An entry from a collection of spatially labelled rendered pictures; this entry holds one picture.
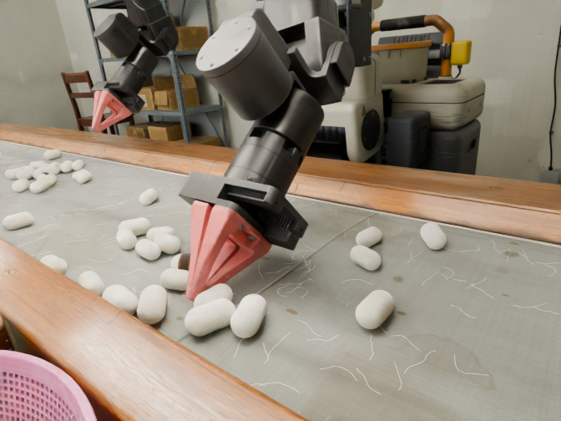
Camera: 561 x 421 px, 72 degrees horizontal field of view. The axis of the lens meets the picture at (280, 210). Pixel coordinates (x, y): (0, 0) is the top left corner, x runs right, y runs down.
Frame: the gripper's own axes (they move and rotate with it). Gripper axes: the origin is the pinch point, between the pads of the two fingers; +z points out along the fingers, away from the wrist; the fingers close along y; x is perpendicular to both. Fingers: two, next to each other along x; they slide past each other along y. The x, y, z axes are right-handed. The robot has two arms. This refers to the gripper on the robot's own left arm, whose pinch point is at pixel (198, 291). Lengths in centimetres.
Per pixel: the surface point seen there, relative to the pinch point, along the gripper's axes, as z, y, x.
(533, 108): -151, -4, 151
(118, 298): 3.1, -3.9, -3.6
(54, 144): -19, -86, 16
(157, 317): 3.0, -0.4, -2.2
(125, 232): -2.4, -15.3, 1.3
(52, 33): -195, -492, 90
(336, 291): -5.0, 8.4, 5.9
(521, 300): -9.9, 20.8, 10.1
